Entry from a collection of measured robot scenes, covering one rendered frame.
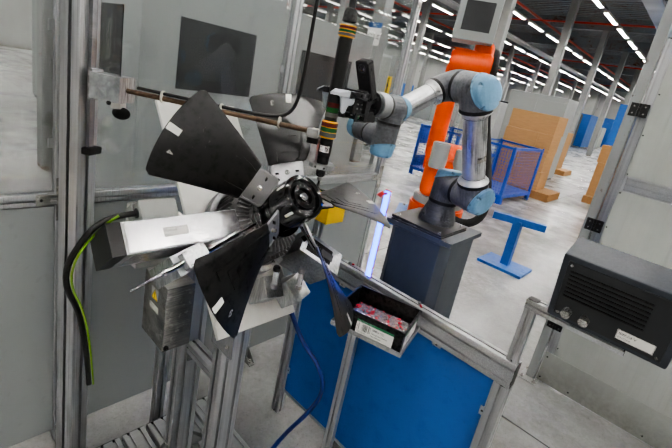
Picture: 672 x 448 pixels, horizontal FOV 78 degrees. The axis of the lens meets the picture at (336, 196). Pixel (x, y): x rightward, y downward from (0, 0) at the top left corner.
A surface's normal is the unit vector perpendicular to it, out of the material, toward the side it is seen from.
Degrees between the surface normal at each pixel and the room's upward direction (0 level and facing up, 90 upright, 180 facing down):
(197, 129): 77
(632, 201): 90
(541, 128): 90
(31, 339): 90
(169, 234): 50
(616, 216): 90
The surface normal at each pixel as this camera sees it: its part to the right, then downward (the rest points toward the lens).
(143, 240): 0.67, -0.36
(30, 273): 0.71, 0.33
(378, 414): -0.68, 0.07
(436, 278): 0.06, 0.29
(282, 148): -0.09, -0.37
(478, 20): -0.26, 0.22
